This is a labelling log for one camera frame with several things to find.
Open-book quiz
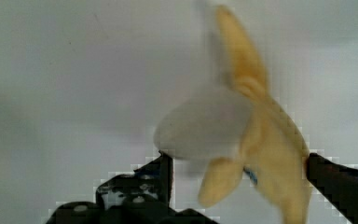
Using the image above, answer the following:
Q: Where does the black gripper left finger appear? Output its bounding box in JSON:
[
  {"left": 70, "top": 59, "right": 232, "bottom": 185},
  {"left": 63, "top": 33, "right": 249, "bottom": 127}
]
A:
[{"left": 95, "top": 153, "right": 173, "bottom": 209}]

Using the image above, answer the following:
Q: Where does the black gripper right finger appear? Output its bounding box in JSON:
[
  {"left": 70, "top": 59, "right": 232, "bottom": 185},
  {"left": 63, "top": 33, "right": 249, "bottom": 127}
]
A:
[{"left": 306, "top": 153, "right": 358, "bottom": 224}]

